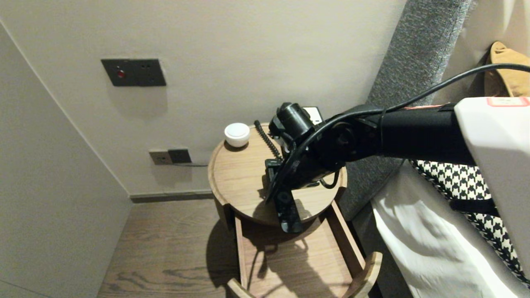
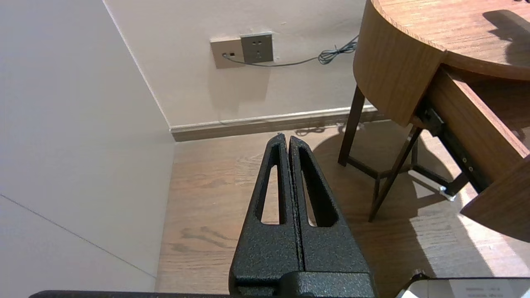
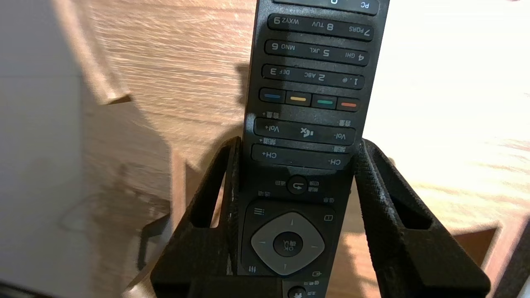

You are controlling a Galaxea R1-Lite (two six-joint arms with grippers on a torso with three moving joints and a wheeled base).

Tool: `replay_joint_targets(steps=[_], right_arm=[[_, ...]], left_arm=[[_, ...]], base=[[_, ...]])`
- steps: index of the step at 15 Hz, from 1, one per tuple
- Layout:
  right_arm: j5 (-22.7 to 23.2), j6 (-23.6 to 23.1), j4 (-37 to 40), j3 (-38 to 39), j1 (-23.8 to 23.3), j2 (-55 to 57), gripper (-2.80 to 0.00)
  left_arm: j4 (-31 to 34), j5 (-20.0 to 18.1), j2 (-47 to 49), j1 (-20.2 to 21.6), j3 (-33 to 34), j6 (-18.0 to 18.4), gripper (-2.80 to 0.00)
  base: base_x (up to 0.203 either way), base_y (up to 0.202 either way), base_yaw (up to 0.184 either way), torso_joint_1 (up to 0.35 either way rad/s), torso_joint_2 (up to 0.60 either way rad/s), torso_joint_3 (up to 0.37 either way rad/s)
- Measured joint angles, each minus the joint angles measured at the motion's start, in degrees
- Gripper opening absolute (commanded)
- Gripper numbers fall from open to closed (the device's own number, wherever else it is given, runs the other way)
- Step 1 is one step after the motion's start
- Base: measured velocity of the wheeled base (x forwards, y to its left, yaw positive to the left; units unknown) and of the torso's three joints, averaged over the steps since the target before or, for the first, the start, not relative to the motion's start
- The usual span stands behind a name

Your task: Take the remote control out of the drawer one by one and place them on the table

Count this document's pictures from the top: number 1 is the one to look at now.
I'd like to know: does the black TV remote control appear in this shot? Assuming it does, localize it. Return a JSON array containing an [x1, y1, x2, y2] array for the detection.
[[275, 190, 303, 233]]

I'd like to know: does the curved-front wooden drawer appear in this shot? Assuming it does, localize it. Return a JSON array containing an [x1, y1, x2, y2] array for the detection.
[[227, 201, 382, 298]]

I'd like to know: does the round wooden nightstand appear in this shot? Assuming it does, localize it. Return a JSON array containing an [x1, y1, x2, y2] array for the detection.
[[207, 122, 347, 232]]

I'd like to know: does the white round puck device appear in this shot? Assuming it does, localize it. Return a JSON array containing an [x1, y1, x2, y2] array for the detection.
[[224, 123, 251, 148]]

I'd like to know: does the white bed sheet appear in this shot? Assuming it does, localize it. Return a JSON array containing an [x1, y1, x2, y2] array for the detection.
[[371, 163, 530, 298]]

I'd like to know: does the black white houndstooth pillow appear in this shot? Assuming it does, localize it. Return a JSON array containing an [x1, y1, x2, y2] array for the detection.
[[410, 159, 526, 286]]

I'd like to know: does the grey upholstered headboard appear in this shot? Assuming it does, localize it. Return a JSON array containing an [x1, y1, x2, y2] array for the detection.
[[339, 0, 472, 221]]

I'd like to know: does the mustard brown cushion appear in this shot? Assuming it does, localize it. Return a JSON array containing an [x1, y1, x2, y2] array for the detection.
[[484, 41, 530, 98]]

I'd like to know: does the black coiled telephone cord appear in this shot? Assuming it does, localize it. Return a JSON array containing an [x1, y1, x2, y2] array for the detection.
[[253, 120, 284, 163]]

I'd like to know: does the grey wall baseboard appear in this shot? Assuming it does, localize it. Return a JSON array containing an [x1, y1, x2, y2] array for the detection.
[[130, 190, 216, 204]]

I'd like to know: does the dark wall outlet plate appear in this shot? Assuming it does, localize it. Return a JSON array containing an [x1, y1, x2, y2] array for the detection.
[[168, 149, 192, 164]]

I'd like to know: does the grey upholstered bed frame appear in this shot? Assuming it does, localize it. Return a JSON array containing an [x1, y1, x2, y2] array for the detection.
[[352, 207, 414, 298]]

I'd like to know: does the beige wall power outlet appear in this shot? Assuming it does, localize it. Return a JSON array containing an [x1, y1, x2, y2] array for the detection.
[[149, 151, 173, 166]]

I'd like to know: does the dark wall switch panel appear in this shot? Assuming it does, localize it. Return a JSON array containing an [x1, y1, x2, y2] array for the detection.
[[101, 59, 166, 87]]

